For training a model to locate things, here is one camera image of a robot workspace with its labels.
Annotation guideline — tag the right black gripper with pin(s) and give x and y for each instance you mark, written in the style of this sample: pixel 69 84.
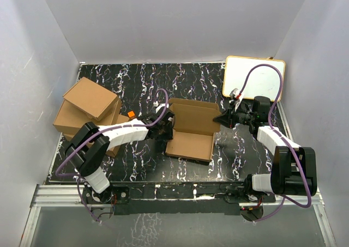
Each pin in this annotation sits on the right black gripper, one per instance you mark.
pixel 224 119

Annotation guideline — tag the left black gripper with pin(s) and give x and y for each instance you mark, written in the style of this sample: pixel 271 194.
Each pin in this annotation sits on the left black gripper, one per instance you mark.
pixel 167 136

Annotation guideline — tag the brown cardboard box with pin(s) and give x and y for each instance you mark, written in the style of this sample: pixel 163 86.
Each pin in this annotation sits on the brown cardboard box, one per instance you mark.
pixel 194 129

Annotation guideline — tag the small orange block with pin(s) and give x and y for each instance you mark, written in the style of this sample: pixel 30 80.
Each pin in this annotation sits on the small orange block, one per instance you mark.
pixel 131 115

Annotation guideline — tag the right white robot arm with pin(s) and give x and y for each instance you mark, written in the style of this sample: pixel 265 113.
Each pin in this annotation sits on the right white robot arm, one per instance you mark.
pixel 293 167

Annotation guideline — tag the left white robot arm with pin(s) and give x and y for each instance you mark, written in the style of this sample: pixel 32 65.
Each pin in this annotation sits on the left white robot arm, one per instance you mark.
pixel 87 148

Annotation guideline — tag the bottom folded cardboard box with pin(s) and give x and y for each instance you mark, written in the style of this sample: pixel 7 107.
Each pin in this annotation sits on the bottom folded cardboard box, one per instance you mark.
pixel 113 151

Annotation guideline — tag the top small folded cardboard box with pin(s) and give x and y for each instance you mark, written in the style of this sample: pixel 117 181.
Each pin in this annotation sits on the top small folded cardboard box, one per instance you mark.
pixel 93 99

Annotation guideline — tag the middle folded cardboard box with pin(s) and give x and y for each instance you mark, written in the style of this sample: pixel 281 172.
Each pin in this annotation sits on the middle folded cardboard box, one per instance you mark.
pixel 70 119

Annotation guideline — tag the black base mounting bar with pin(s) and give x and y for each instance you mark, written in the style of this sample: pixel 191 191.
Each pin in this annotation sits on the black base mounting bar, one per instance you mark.
pixel 229 198

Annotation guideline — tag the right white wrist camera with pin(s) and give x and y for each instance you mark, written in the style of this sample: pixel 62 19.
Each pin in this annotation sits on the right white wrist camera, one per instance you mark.
pixel 236 96

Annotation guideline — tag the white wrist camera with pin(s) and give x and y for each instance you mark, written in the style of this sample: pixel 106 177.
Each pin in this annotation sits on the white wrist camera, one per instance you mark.
pixel 236 96
pixel 159 106

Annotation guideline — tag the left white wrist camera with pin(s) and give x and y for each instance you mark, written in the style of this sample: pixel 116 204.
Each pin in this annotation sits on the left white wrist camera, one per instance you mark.
pixel 159 106

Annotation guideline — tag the white board yellow frame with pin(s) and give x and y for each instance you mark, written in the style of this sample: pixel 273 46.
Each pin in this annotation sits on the white board yellow frame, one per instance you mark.
pixel 263 81

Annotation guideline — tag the aluminium frame rail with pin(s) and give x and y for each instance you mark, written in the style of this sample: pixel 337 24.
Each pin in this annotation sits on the aluminium frame rail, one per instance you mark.
pixel 57 218

